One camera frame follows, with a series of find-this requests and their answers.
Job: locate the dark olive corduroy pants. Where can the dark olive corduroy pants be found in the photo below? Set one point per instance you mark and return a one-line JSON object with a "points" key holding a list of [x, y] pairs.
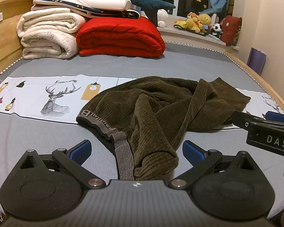
{"points": [[142, 122]]}

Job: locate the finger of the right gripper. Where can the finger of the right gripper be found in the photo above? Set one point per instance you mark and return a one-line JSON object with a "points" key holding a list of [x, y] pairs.
{"points": [[241, 119], [273, 116]]}

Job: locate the navy patterned folded blanket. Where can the navy patterned folded blanket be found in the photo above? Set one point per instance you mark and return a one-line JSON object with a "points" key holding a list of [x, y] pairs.
{"points": [[84, 10]]}

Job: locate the wooden bed frame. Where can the wooden bed frame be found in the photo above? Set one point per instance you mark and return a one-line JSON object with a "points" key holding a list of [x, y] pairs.
{"points": [[11, 49]]}

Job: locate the panda plush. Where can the panda plush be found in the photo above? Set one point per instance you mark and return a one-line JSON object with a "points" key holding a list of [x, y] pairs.
{"points": [[217, 30]]}

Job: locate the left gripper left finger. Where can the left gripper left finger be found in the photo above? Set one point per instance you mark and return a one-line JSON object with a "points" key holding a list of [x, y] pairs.
{"points": [[44, 187]]}

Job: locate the red folded quilt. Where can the red folded quilt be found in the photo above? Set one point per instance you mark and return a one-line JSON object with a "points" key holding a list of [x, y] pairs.
{"points": [[120, 37]]}

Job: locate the white small plush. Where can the white small plush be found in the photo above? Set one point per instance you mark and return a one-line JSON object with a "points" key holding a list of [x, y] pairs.
{"points": [[162, 16]]}

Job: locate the cream folded blanket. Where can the cream folded blanket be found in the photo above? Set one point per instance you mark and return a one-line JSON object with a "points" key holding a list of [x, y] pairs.
{"points": [[49, 33]]}

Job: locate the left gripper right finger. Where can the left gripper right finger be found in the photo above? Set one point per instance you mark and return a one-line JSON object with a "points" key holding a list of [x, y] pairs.
{"points": [[227, 187]]}

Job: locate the yellow bear plush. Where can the yellow bear plush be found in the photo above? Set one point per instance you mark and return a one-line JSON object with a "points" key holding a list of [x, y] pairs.
{"points": [[199, 24]]}

